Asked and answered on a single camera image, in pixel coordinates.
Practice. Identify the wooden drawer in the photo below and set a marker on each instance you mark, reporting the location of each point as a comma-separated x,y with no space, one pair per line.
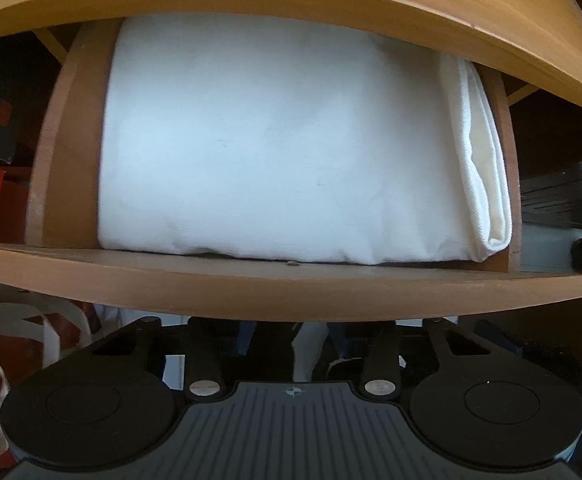
60,255

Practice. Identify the dark wooden cabinet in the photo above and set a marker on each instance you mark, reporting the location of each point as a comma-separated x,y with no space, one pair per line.
548,137

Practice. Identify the white folded cloth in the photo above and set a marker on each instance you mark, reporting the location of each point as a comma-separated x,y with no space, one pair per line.
267,138

